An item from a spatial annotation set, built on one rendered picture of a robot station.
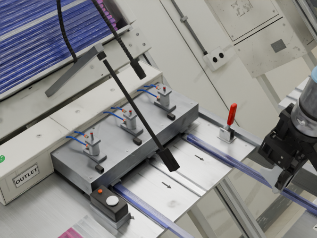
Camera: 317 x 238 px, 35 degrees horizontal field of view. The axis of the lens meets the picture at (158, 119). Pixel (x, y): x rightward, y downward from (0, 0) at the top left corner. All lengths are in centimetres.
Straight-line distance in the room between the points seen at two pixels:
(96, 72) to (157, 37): 201
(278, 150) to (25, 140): 53
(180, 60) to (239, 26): 121
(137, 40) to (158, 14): 198
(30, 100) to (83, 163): 20
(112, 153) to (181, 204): 18
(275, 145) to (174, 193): 25
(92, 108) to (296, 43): 103
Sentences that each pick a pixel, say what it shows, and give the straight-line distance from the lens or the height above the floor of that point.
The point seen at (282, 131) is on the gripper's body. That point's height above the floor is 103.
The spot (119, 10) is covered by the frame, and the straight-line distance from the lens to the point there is 134.
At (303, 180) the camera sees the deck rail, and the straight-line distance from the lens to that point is 114.
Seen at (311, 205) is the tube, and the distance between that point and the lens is 105.
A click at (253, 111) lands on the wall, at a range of 350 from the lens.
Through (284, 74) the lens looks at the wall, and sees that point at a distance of 382.
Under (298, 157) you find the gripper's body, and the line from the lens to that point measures 95.
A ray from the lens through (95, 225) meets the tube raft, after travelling 101.
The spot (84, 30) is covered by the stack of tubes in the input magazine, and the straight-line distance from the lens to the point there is 123.
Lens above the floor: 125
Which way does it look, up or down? 5 degrees down
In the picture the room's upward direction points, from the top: 33 degrees counter-clockwise
